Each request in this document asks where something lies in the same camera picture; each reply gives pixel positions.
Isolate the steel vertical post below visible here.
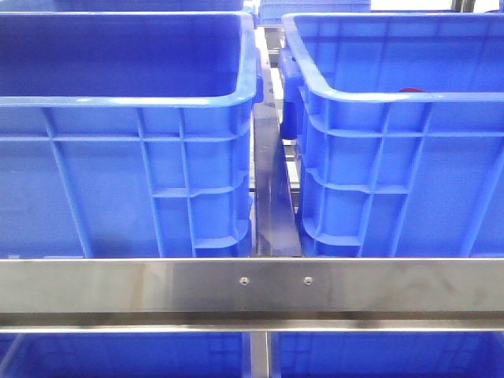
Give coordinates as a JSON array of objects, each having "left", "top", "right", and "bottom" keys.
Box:
[{"left": 250, "top": 332, "right": 272, "bottom": 378}]

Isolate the blue crate rear left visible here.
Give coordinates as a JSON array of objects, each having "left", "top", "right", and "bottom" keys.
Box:
[{"left": 54, "top": 0, "right": 256, "bottom": 13}]

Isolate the steel centre divider rail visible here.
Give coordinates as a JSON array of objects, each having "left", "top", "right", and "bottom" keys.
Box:
[{"left": 253, "top": 27, "right": 302, "bottom": 258}]

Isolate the blue crate lower right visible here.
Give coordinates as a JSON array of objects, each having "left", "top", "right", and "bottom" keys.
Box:
[{"left": 275, "top": 332, "right": 503, "bottom": 377}]

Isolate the blue crate lower left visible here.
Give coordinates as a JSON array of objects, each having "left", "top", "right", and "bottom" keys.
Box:
[{"left": 1, "top": 333, "right": 251, "bottom": 377}]

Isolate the large blue crate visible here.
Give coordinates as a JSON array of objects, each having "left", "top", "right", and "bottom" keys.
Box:
[
  {"left": 1, "top": 12, "right": 262, "bottom": 258},
  {"left": 280, "top": 13, "right": 503, "bottom": 258}
]

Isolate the red button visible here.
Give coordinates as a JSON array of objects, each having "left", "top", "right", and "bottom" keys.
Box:
[{"left": 399, "top": 87, "right": 424, "bottom": 93}]

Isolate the large blue crate left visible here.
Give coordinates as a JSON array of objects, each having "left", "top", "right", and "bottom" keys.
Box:
[{"left": 1, "top": 12, "right": 262, "bottom": 258}]

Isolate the steel shelf front rail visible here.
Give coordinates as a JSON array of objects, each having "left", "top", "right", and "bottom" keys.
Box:
[{"left": 1, "top": 257, "right": 503, "bottom": 333}]

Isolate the blue crate rear right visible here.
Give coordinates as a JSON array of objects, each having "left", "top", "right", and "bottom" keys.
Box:
[{"left": 258, "top": 0, "right": 371, "bottom": 25}]

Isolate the large blue crate right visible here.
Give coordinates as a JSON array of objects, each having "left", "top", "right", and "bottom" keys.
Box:
[{"left": 280, "top": 13, "right": 503, "bottom": 258}]

